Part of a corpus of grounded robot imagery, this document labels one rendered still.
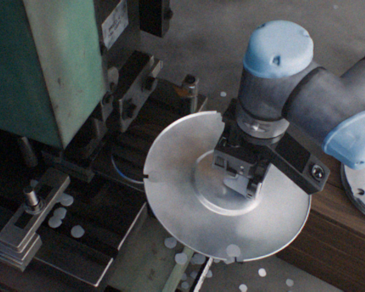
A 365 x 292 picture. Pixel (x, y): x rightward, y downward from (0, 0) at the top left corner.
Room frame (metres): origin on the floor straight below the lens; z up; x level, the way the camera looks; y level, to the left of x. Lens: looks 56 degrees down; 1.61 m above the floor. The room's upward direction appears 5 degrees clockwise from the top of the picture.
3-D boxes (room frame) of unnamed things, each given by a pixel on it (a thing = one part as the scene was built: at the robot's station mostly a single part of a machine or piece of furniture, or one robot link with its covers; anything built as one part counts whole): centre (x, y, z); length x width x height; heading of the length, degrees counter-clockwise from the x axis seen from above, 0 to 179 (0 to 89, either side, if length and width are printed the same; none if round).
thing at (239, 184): (0.45, -0.08, 0.83); 0.06 x 0.03 x 0.09; 69
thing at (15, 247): (0.42, 0.26, 0.76); 0.17 x 0.06 x 0.10; 159
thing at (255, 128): (0.46, -0.08, 1.02); 0.08 x 0.08 x 0.05
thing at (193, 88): (0.69, 0.02, 0.75); 0.03 x 0.03 x 0.10; 69
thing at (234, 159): (0.47, -0.08, 0.94); 0.09 x 0.08 x 0.12; 69
